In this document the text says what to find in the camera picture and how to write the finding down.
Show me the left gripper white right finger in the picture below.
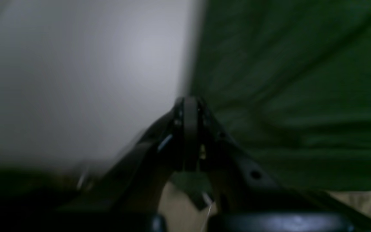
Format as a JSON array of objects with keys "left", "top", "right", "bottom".
[{"left": 198, "top": 98, "right": 371, "bottom": 232}]

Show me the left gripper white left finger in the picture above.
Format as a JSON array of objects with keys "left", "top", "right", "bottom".
[{"left": 59, "top": 97, "right": 200, "bottom": 232}]

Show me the dark green t-shirt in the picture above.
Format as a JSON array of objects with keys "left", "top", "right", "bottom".
[{"left": 190, "top": 0, "right": 371, "bottom": 191}]

